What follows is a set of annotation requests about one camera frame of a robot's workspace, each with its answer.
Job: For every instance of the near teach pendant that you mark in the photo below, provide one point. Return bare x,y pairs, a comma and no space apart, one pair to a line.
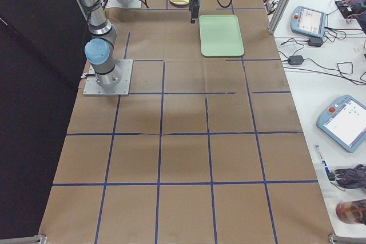
344,122

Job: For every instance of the green plastic tray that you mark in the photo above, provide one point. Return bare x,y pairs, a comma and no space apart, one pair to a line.
220,36

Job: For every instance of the teach pendant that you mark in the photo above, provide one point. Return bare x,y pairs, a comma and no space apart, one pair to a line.
344,122
308,21

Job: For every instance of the far teach pendant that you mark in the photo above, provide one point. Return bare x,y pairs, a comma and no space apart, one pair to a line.
308,21

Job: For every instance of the black power adapter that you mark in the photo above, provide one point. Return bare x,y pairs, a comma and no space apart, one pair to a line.
295,60
315,42

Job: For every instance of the brown paper table cover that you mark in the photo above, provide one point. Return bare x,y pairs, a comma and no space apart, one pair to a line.
202,150

